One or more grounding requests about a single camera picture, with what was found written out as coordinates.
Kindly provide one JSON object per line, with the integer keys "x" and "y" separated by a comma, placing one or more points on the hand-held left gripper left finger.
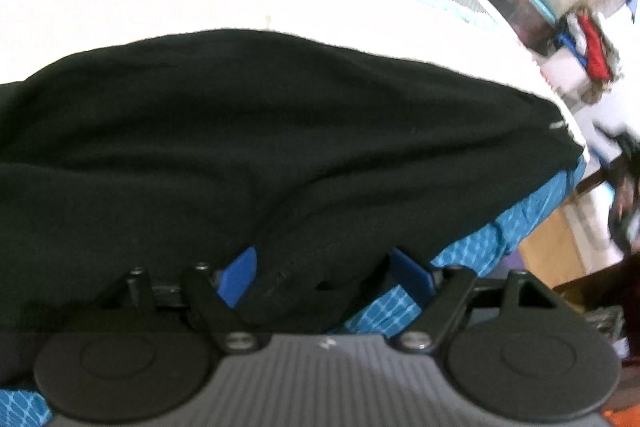
{"x": 240, "y": 278}

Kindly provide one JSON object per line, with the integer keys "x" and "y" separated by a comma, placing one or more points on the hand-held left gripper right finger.
{"x": 409, "y": 274}

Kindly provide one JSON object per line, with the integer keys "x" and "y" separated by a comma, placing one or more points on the black pants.
{"x": 250, "y": 132}

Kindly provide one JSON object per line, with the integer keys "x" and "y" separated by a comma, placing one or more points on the red cloth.
{"x": 595, "y": 52}

